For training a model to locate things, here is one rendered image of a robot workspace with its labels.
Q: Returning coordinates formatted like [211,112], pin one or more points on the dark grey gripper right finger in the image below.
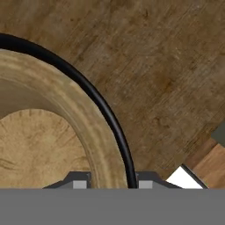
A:
[149,179]

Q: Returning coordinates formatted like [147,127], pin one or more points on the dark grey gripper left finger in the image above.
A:
[78,179]

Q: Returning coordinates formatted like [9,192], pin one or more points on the wooden bowl with black rim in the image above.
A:
[49,126]

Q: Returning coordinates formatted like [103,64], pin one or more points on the white cabinet front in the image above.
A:
[184,179]

